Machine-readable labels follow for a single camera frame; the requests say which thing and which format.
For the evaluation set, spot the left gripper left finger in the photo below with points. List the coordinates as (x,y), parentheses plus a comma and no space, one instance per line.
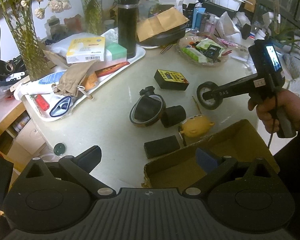
(77,169)

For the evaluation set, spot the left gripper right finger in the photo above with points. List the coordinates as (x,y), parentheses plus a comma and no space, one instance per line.
(215,167)

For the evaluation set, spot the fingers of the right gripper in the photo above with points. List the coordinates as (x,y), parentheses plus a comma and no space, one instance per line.
(243,85)

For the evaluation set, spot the black tape roll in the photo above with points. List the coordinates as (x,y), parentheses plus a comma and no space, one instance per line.
(206,96)

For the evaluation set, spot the yellow pig toy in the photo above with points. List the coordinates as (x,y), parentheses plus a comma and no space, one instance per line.
(195,126)

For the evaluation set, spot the amber clear tape roll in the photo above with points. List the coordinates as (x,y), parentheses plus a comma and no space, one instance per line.
(147,110)

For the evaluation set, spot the black lens cap knob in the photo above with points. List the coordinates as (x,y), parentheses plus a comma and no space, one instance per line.
(147,91)

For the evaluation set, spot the green round cap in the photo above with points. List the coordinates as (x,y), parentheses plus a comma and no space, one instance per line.
(59,149)

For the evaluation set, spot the cardboard box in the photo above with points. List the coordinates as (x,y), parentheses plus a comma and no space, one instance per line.
(179,169)

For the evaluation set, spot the glass snack dish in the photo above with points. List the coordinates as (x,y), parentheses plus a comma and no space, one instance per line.
(206,50)

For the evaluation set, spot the wooden stick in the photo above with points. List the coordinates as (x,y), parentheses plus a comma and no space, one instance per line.
(197,105)

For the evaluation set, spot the blue white mask package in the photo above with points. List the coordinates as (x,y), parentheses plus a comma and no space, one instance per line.
(61,107)

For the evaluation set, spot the black rectangular block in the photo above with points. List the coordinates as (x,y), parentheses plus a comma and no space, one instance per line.
(161,147)

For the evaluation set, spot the black cylindrical adapter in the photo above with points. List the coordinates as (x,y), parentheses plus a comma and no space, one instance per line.
(173,116)

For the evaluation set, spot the yellow black box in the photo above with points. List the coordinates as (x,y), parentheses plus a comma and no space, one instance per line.
(171,80)

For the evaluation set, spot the orange round tin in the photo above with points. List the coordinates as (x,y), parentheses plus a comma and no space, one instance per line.
(90,82)

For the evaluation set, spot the red flat box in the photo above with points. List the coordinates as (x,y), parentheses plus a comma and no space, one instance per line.
(111,69)

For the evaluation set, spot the white serving tray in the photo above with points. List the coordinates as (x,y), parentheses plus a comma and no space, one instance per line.
(57,53)

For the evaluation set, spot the yellow white carton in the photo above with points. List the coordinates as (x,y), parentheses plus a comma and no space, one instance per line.
(87,49)

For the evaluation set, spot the green tissue box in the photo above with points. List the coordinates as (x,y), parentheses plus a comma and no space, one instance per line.
(115,52)

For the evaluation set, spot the black thermos bottle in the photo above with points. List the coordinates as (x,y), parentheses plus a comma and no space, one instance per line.
(127,15)

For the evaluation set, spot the glass vase with bamboo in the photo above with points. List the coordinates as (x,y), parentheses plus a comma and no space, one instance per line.
(93,16)

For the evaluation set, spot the glass vase with flowers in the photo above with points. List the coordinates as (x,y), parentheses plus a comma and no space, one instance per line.
(19,15)

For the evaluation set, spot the beige drawstring pouch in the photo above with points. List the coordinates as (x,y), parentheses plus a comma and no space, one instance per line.
(72,78)

